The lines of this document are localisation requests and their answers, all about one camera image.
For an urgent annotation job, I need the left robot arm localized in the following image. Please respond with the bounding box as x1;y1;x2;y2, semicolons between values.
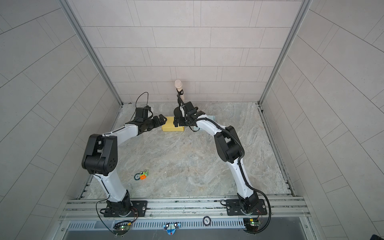
82;106;167;217

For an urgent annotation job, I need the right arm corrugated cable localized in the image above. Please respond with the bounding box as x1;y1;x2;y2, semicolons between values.
176;95;273;233

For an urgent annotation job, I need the yellow paper box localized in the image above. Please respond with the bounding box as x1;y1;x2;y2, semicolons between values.
162;117;185;132

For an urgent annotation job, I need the blue sticker marker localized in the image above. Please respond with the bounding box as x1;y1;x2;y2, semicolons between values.
163;223;181;236

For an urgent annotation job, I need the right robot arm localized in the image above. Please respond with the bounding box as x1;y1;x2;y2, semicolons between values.
174;99;260;215

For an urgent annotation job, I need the left circuit board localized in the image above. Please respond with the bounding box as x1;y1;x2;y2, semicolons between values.
114;221;133;231

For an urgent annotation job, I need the round black badge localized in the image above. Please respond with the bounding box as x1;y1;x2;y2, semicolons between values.
203;216;212;227

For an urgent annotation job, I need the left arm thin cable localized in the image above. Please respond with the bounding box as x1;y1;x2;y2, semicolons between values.
134;91;150;110

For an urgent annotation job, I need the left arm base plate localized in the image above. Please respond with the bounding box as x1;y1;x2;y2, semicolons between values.
100;201;148;218

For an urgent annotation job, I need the aluminium mounting rail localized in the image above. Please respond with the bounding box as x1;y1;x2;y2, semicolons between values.
58;196;310;222

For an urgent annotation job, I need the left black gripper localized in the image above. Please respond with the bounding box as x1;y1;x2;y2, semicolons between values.
142;114;168;131

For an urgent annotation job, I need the right circuit board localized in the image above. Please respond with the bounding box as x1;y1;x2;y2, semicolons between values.
243;218;260;233

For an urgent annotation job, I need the orange green small toy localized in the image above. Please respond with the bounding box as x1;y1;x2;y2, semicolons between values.
139;170;148;180

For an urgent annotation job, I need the beige microphone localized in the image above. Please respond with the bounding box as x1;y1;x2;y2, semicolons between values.
175;80;185;102

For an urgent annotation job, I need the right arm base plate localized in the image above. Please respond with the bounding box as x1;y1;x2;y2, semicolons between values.
221;199;268;216

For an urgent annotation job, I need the circuit board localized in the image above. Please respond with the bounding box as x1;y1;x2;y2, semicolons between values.
243;218;260;233
114;221;133;231

